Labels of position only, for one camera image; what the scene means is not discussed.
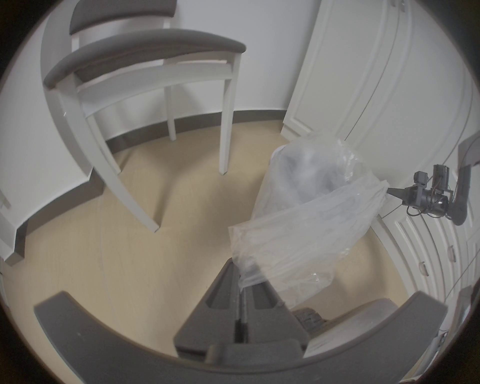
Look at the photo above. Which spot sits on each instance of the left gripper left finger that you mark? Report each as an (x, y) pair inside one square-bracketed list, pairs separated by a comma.
[(198, 330)]

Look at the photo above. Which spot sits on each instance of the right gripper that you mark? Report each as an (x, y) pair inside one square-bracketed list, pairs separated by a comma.
[(427, 200)]

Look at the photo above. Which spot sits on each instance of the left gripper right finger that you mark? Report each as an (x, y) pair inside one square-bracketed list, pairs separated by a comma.
[(277, 326)]

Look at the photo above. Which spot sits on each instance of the clear plastic bag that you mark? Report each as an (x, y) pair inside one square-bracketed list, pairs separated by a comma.
[(318, 225)]

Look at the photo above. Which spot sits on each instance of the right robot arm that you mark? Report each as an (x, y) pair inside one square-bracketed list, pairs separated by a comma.
[(459, 202)]

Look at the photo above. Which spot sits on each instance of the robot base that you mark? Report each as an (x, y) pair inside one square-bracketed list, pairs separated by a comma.
[(348, 326)]

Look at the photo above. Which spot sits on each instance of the white trash bin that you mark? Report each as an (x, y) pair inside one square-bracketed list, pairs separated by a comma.
[(307, 168)]

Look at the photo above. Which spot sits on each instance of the white wardrobe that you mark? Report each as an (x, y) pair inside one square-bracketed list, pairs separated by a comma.
[(356, 75)]

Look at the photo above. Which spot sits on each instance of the grey and white chair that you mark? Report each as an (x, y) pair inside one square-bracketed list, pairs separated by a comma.
[(150, 45)]

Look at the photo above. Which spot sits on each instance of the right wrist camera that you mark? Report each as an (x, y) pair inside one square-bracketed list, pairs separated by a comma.
[(420, 177)]

